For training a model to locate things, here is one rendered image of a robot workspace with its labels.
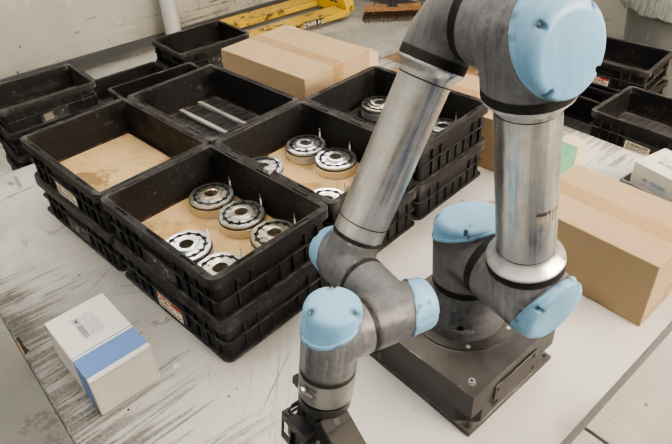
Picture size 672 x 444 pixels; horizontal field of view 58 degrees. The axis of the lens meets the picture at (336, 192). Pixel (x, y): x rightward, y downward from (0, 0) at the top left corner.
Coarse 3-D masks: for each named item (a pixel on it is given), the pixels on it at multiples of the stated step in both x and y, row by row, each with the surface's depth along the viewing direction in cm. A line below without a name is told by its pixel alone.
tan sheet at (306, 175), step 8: (280, 152) 161; (288, 160) 157; (288, 168) 154; (296, 168) 154; (304, 168) 154; (312, 168) 154; (288, 176) 151; (296, 176) 151; (304, 176) 151; (312, 176) 150; (320, 176) 150; (352, 176) 150; (304, 184) 148; (312, 184) 148; (320, 184) 147; (328, 184) 147; (336, 184) 147
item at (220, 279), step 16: (176, 160) 140; (240, 160) 139; (144, 176) 135; (272, 176) 133; (112, 192) 130; (304, 192) 127; (112, 208) 125; (320, 208) 122; (128, 224) 122; (304, 224) 118; (144, 240) 120; (160, 240) 116; (272, 240) 114; (288, 240) 117; (176, 256) 112; (256, 256) 111; (192, 272) 109; (208, 272) 108; (224, 272) 108; (240, 272) 110; (208, 288) 108
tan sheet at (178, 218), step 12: (180, 204) 143; (156, 216) 139; (168, 216) 139; (180, 216) 139; (192, 216) 139; (156, 228) 136; (168, 228) 135; (180, 228) 135; (192, 228) 135; (204, 228) 135; (216, 228) 135; (216, 240) 131; (228, 240) 131; (240, 240) 131; (216, 252) 128; (228, 252) 128
